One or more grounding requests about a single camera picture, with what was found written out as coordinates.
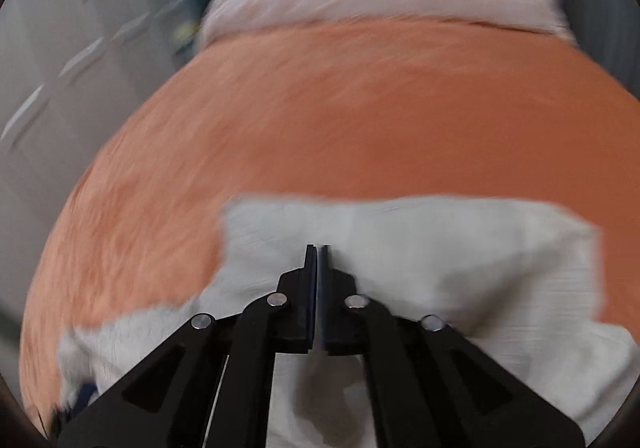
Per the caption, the white panelled wardrobe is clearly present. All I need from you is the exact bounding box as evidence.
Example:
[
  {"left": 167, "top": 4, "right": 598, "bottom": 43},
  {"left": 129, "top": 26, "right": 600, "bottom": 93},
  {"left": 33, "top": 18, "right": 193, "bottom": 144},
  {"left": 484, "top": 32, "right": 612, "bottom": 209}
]
[{"left": 1, "top": 0, "right": 194, "bottom": 319}]

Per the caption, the white crinkled garment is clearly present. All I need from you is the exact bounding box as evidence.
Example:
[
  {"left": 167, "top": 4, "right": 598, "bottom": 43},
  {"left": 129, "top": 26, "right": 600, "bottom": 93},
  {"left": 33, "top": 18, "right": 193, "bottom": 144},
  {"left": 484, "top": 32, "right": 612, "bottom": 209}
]
[{"left": 58, "top": 197, "right": 639, "bottom": 440}]

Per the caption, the orange plush bed blanket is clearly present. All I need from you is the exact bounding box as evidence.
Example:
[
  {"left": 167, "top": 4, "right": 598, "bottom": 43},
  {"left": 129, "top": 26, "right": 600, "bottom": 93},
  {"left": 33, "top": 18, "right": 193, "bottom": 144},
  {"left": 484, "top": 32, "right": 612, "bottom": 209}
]
[{"left": 20, "top": 18, "right": 639, "bottom": 418}]

